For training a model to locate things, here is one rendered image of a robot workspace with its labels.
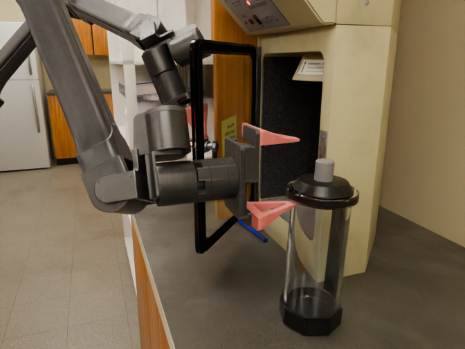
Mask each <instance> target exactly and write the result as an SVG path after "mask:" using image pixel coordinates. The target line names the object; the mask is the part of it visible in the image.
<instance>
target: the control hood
mask: <svg viewBox="0 0 465 349"><path fill-rule="evenodd" d="M218 1H219V3H220V4H221V5H222V6H223V7H224V8H225V9H226V11H227V12H228V13H229V14H230V16H231V17H232V18H233V19H234V20H235V21H236V22H237V23H238V25H239V26H240V27H241V28H242V30H243V31H244V32H245V33H246V34H247V35H249V36H260V35H269V34H274V33H283V32H288V31H292V30H302V29H306V28H315V27H320V26H329V25H333V24H334V23H335V22H336V2H337V0H271V1H272V2H273V3H274V4H275V5H276V7H277V8H278V10H279V11H280V12H281V13H282V14H283V16H284V17H285V19H286V20H287V21H288V22H289V23H290V25H287V26H280V27H275V28H268V29H264V30H257V31H253V32H249V31H248V29H247V28H246V27H245V25H243V23H242V22H241V21H240V20H239V19H238V17H237V16H236V15H235V14H234V12H233V11H232V10H231V9H230V8H229V7H228V6H227V4H226V3H225V2H224V1H225V0H218Z"/></svg>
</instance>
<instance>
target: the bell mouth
mask: <svg viewBox="0 0 465 349"><path fill-rule="evenodd" d="M323 69H324V57H323V55H322V53H321V52H319V53H304V55H303V56H302V59H301V61H300V63H299V65H298V67H297V69H296V71H295V74H294V76H293V78H292V79H293V80H299V81H312V82H322V81H323Z"/></svg>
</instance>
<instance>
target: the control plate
mask: <svg viewBox="0 0 465 349"><path fill-rule="evenodd" d="M246 1H249V2H250V5H249V4H247V2H246ZM224 2H225V3H226V4H227V6H228V7H229V8H230V9H231V10H232V11H233V12H234V14H235V15H236V16H237V17H238V19H239V20H240V21H241V22H242V23H243V25H245V27H246V28H247V29H248V31H249V32H253V31H257V30H264V29H268V28H275V27H280V26H287V25H290V23H289V22H288V21H287V20H286V19H285V17H284V16H283V14H282V13H281V12H280V11H279V10H278V8H277V7H276V5H275V4H274V3H273V2H272V1H271V0H259V2H258V1H256V0H225V1H224ZM271 13H273V14H274V15H275V17H271V15H272V14H271ZM253 15H256V16H257V17H258V19H259V20H260V21H261V22H262V23H263V24H261V25H259V24H258V23H257V22H256V20H255V19H254V18H253ZM266 15H268V16H269V18H267V19H266ZM261 16H263V18H264V19H263V20H261V19H260V18H261ZM249 19H252V20H253V22H254V24H250V23H249V21H248V20H249ZM244 21H246V22H247V23H248V24H246V23H245V22H244Z"/></svg>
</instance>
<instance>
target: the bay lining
mask: <svg viewBox="0 0 465 349"><path fill-rule="evenodd" d="M301 59H302V57H264V58H263V61H262V121H261V129H264V130H266V131H268V132H272V133H274V134H281V135H286V136H293V137H296V138H299V139H300V141H297V142H293V143H281V144H274V145H261V155H260V190H259V194H260V198H261V199H264V198H270V197H281V196H286V185H287V184H288V183H290V182H291V181H295V180H296V179H297V178H298V177H299V176H301V175H305V174H311V173H315V166H316V160H317V159H318V147H319V135H320V114H321V102H322V82H312V81H299V80H293V79H292V78H293V76H294V74H295V71H296V69H297V67H298V65H299V63H300V61H301Z"/></svg>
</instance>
